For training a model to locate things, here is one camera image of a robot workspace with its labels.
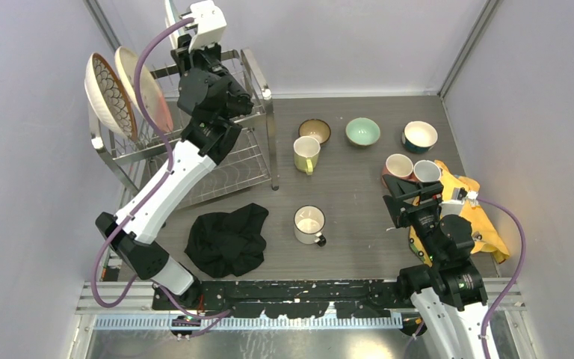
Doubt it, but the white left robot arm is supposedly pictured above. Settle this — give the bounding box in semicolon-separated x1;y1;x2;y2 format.
96;45;253;310

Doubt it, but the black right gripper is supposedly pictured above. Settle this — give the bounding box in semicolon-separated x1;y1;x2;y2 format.
382;173;443;262

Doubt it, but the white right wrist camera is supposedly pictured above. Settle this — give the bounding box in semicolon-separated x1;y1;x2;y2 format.
439;188;478;217

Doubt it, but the brown bowl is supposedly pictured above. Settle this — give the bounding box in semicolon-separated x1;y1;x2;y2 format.
298;118;331;145

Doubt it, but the mint green bowl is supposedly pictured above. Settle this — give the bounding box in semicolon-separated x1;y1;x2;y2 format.
345;117;381;147

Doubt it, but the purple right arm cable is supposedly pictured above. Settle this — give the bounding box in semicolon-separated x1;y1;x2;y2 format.
410;197;527;359

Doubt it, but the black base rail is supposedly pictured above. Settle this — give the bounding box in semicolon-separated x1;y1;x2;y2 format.
152;279;415;319

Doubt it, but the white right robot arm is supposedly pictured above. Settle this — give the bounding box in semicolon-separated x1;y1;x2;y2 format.
383;174;499;358

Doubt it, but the metal dish rack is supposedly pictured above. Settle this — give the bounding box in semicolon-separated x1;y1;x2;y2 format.
88;48;280;229

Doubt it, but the yellow cartoon cloth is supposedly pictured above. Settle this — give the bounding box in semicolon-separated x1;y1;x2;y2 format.
409;160;510;266

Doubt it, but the flower pattern brown-rim plate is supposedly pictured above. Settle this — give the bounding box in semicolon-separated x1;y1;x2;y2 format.
84;52;138;141

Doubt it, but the black cloth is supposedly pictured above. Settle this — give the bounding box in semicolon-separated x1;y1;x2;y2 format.
185;203;269;279

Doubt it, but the light green mug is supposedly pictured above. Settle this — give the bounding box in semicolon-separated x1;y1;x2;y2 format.
293;136;321;176

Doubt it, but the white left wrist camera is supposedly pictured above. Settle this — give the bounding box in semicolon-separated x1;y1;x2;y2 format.
180;1;226;52

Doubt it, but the dark blue bowl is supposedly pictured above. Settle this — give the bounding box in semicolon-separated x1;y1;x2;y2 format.
401;121;439;154

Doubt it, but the watermelon pattern plate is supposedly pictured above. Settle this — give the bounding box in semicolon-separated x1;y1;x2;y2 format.
164;0;183;46

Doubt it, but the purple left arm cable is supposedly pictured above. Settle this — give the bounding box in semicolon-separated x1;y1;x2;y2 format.
90;17;233;338

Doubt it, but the pink and cream plate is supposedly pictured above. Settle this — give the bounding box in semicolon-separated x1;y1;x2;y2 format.
114;46;173;133

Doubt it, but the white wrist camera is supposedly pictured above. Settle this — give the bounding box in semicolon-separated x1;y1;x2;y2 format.
439;188;478;217
180;1;226;52

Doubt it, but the white ribbed mug black handle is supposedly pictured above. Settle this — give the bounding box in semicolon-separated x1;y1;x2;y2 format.
294;205;327;247

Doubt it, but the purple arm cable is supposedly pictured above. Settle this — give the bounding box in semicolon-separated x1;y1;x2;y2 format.
410;197;527;359
90;17;233;338

